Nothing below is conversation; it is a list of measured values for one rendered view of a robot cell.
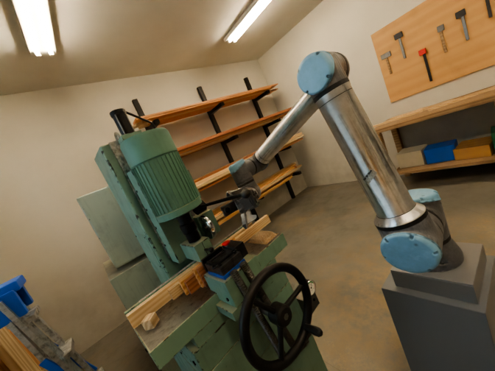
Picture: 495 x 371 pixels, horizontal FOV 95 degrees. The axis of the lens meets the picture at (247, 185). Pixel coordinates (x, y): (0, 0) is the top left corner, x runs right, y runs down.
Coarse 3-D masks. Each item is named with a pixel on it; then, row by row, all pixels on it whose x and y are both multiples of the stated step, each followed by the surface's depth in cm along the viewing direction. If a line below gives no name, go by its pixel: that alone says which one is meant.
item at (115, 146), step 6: (114, 144) 91; (114, 150) 90; (120, 150) 92; (120, 156) 91; (120, 162) 91; (126, 162) 92; (126, 168) 92; (126, 174) 92; (132, 186) 93; (138, 198) 94; (144, 210) 94; (150, 222) 95; (156, 234) 97; (162, 246) 98; (168, 252) 98
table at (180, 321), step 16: (272, 240) 93; (256, 256) 86; (272, 256) 91; (208, 288) 78; (176, 304) 77; (192, 304) 73; (208, 304) 72; (224, 304) 71; (160, 320) 72; (176, 320) 68; (192, 320) 68; (208, 320) 71; (144, 336) 67; (160, 336) 64; (176, 336) 64; (192, 336) 67; (160, 352) 61; (176, 352) 64; (160, 368) 61
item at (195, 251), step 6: (186, 240) 95; (198, 240) 88; (204, 240) 86; (180, 246) 93; (186, 246) 88; (192, 246) 84; (198, 246) 84; (204, 246) 86; (210, 246) 87; (186, 252) 92; (192, 252) 87; (198, 252) 84; (204, 252) 85; (210, 252) 87; (192, 258) 89; (198, 258) 85
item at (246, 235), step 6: (264, 216) 112; (258, 222) 109; (264, 222) 111; (252, 228) 106; (258, 228) 108; (240, 234) 103; (246, 234) 103; (252, 234) 106; (240, 240) 101; (246, 240) 103; (174, 288) 81; (180, 288) 82; (174, 294) 80
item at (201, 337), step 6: (270, 264) 90; (216, 318) 73; (222, 318) 74; (210, 324) 71; (216, 324) 72; (204, 330) 70; (210, 330) 71; (216, 330) 72; (198, 336) 68; (204, 336) 69; (192, 342) 71; (198, 342) 68; (204, 342) 69
